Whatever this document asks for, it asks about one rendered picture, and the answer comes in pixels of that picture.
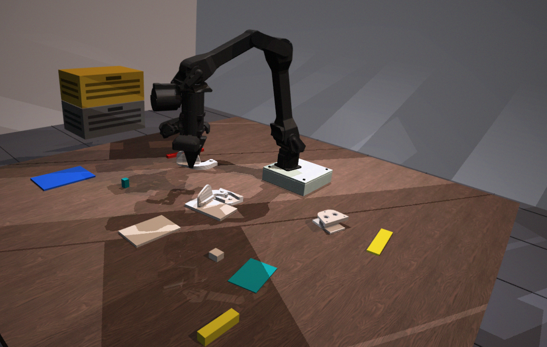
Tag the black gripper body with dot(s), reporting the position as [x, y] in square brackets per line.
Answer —
[194, 126]

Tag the yellow rectangular bar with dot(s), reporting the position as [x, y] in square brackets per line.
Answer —
[217, 327]

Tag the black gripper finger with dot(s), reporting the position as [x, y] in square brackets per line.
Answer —
[191, 157]
[202, 141]

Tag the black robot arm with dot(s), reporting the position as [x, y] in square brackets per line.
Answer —
[188, 86]

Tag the yellow flat bar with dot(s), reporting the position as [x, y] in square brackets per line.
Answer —
[379, 242]

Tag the blue flat rectangular plate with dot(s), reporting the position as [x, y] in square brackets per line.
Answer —
[61, 178]

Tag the teal flat plate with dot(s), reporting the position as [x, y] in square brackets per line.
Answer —
[252, 275]

